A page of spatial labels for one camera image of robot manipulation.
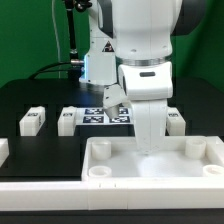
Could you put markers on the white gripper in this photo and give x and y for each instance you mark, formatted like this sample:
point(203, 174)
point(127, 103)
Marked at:
point(142, 84)

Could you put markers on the white desk top tray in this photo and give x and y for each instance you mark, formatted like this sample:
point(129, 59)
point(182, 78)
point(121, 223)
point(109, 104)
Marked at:
point(118, 157)

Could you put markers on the fiducial marker sheet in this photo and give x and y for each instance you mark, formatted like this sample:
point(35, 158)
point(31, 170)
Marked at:
point(97, 116)

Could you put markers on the white left obstacle block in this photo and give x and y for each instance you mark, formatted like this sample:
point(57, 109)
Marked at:
point(4, 150)

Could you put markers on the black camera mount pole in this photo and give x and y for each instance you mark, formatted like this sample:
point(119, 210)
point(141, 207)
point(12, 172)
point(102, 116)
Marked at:
point(75, 72)

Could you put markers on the white front obstacle rail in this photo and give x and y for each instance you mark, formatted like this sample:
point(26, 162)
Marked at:
point(127, 195)

